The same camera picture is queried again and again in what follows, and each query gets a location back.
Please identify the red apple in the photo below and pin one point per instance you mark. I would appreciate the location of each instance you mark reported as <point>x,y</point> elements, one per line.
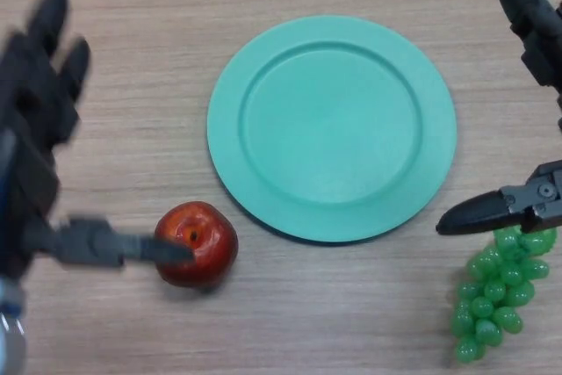
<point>211,234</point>

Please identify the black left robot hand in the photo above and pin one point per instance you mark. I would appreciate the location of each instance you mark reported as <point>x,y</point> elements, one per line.
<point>30,98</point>

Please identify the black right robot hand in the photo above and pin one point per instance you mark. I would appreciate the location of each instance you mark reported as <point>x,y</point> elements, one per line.
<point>533,10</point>

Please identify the green round plate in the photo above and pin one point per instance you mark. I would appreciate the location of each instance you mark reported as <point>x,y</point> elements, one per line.
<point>331,129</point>

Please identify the green grape bunch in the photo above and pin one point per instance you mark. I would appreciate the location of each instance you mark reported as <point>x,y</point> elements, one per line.
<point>494,291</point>

